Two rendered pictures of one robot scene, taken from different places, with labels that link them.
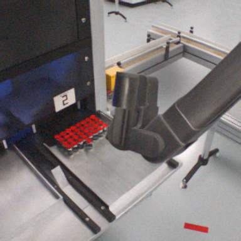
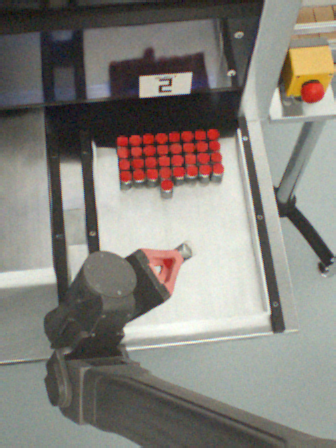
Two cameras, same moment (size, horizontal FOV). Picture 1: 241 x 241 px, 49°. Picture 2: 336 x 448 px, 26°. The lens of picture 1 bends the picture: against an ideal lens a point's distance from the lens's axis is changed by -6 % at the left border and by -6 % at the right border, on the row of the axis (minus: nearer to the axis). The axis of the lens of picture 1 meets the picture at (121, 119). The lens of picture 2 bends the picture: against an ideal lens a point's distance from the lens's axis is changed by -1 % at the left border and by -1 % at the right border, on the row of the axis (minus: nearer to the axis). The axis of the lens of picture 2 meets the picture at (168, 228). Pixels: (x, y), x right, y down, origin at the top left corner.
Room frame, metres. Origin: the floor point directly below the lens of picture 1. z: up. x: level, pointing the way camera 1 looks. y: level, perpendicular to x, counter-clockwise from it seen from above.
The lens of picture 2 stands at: (0.23, -0.19, 2.03)
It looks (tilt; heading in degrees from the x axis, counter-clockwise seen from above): 67 degrees down; 32
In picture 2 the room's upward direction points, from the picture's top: 5 degrees clockwise
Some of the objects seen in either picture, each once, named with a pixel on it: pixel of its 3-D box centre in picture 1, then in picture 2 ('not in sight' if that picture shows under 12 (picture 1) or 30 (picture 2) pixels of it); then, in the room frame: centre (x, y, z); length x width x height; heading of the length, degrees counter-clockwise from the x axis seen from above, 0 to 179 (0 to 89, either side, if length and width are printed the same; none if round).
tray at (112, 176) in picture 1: (104, 155); (177, 226); (0.65, 0.06, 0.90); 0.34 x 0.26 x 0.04; 43
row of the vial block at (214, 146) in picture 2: (80, 133); (168, 155); (0.75, 0.15, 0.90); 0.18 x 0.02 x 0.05; 133
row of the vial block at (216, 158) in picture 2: (84, 137); (170, 166); (0.73, 0.13, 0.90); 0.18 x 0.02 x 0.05; 133
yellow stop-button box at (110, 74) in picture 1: (112, 77); (306, 68); (0.99, 0.04, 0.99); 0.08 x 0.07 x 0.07; 44
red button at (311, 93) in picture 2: not in sight; (312, 90); (0.96, 0.00, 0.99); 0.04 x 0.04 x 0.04; 44
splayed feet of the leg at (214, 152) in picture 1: (202, 164); not in sight; (1.35, -0.60, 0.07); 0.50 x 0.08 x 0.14; 134
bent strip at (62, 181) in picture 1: (69, 187); (77, 255); (0.51, 0.15, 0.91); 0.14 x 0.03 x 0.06; 45
